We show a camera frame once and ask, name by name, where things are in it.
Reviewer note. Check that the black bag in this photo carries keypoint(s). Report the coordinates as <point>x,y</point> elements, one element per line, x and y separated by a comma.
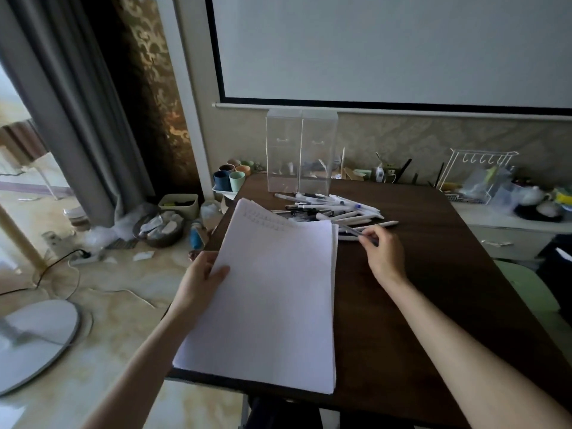
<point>554,272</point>

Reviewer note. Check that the beige plastic bin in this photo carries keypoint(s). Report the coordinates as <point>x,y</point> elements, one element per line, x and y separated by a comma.
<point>190,212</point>

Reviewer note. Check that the white round fan base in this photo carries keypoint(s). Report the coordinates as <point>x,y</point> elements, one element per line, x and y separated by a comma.
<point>35,344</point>

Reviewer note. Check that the black router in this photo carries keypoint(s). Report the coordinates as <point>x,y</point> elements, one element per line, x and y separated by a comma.
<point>405,169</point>

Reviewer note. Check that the group of colourful cups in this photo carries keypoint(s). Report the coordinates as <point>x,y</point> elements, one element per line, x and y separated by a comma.
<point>236,180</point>

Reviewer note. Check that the clear plastic measuring jug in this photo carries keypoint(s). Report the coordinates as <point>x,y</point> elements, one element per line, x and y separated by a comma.
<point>505,201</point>

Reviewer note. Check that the person's right forearm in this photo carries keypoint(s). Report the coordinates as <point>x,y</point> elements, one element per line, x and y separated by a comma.
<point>469,352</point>

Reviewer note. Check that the white projector screen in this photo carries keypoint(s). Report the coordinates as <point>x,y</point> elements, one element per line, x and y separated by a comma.
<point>380,44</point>

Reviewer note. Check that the black round tray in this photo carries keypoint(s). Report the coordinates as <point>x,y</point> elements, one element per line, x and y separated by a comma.
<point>527,214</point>

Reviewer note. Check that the clear water jug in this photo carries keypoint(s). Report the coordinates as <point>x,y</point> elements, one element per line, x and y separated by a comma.
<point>210,214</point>

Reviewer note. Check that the person's left hand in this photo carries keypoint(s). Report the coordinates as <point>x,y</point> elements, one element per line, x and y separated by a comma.
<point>196,285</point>

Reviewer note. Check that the grey curtain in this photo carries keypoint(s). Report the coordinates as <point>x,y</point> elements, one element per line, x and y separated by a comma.
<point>89,107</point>

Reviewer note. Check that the green plastic stool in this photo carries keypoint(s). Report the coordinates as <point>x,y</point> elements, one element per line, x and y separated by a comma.
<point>532,290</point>

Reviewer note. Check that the translucent grey pen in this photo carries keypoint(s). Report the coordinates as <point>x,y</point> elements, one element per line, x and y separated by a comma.
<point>353,230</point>

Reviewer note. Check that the yellow green container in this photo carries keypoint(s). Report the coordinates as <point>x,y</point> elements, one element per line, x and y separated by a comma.
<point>564,198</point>

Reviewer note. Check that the person's left forearm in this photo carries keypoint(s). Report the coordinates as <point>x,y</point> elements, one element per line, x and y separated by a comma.
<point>143,375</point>

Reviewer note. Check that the stack of white paper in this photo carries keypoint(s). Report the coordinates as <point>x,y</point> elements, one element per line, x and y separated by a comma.
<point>268,299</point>

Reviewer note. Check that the person's right hand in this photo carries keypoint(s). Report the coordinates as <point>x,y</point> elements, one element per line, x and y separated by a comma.
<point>386,259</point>

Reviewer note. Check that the person's black trousers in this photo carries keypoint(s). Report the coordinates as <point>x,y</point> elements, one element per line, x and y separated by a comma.
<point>286,415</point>

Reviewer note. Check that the blue bottle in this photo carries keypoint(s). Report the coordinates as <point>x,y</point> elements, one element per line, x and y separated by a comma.
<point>196,236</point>

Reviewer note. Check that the white extension socket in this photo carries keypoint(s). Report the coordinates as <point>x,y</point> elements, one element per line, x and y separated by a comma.
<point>85,259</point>

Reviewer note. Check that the pile of pens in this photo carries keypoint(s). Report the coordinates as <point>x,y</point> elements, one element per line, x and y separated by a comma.
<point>339,214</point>

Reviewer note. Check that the white teapot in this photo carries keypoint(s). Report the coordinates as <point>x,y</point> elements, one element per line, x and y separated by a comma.
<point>532,196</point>

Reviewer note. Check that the small white bottle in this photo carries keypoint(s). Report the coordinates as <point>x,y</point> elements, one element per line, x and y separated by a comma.
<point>379,174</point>

